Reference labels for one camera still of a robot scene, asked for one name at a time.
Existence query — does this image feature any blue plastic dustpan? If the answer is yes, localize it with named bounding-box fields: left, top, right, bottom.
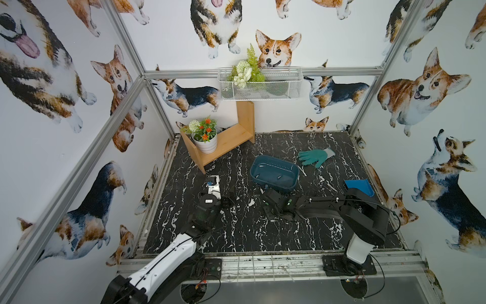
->
left=344, top=179, right=375, bottom=197

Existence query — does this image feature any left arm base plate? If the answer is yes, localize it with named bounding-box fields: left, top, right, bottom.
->
left=168, top=258, right=223, bottom=282

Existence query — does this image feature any white wire basket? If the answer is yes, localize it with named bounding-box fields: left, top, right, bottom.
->
left=218, top=67, right=303, bottom=101

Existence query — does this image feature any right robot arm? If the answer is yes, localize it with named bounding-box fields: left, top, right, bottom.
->
left=261, top=188, right=391, bottom=265

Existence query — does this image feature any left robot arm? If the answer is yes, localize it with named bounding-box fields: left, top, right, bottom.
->
left=101, top=193, right=234, bottom=303

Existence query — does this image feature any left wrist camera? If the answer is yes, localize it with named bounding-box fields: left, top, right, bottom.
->
left=206, top=176, right=221, bottom=200

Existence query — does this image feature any teal plastic storage box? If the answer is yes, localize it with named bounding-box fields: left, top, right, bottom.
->
left=250, top=155, right=299, bottom=193

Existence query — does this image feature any artificial green fern plant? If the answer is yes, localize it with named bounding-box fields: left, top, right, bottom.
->
left=227, top=44, right=266, bottom=89

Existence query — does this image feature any wooden shelf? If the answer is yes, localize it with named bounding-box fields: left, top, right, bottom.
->
left=180, top=101, right=255, bottom=174

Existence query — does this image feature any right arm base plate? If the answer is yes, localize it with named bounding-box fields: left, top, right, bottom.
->
left=321, top=254, right=377, bottom=277

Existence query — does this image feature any green work glove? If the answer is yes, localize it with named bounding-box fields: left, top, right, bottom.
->
left=298, top=148, right=335, bottom=168

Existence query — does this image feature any white pot with flowers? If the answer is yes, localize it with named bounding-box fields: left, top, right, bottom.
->
left=180, top=117, right=218, bottom=155

